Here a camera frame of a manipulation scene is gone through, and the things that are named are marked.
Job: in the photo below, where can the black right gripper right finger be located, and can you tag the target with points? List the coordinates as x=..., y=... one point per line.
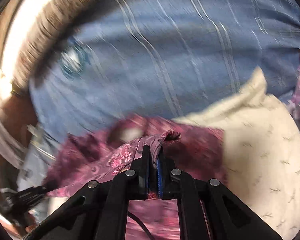
x=208, y=209

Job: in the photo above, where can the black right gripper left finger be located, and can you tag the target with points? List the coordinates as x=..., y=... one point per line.
x=100, y=210

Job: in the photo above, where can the purple pink floral garment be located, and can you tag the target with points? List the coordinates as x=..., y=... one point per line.
x=103, y=154

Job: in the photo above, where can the cream leaf print pillow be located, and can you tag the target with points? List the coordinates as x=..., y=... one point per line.
x=261, y=152

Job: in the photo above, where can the blue plaid quilt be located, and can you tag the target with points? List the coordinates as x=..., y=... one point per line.
x=163, y=58

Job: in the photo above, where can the brown striped bed sheet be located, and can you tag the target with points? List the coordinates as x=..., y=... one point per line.
x=49, y=25

